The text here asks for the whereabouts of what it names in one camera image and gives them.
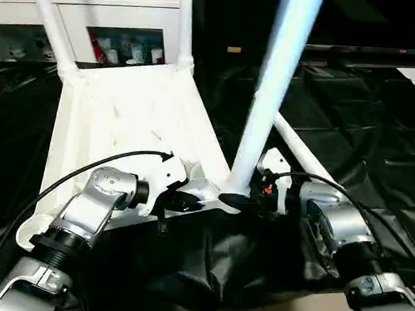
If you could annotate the white plastic table leg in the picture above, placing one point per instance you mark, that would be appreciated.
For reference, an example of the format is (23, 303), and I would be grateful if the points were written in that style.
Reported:
(186, 26)
(51, 20)
(277, 78)
(300, 147)

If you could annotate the white plastic table top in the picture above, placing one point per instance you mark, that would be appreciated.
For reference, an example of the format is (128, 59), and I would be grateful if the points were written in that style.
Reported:
(125, 114)

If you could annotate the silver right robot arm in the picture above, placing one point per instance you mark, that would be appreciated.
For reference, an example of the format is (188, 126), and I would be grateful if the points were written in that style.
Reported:
(345, 222)

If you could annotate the black plastic mat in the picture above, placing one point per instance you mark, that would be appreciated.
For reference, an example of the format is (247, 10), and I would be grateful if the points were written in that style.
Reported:
(372, 138)

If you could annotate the white cup with red label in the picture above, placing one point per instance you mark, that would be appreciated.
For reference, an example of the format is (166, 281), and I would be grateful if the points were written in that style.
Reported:
(156, 56)

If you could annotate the red white bottle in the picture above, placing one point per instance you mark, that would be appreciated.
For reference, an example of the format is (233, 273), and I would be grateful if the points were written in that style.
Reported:
(96, 50)

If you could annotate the black case with label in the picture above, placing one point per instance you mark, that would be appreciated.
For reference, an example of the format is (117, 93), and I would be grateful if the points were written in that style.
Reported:
(234, 22)

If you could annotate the black television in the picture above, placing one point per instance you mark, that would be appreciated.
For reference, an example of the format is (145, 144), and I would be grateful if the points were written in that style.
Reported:
(378, 50)

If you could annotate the white glass-door cabinet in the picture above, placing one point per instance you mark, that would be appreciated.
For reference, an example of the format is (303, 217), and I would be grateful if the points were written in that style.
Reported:
(114, 13)

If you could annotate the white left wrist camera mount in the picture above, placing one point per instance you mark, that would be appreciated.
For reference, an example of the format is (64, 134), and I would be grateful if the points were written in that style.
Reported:
(166, 177)

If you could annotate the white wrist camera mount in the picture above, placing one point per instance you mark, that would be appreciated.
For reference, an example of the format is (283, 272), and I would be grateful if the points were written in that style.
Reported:
(166, 177)
(276, 164)

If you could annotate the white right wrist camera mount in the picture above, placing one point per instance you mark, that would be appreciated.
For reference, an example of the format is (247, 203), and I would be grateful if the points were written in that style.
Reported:
(276, 164)

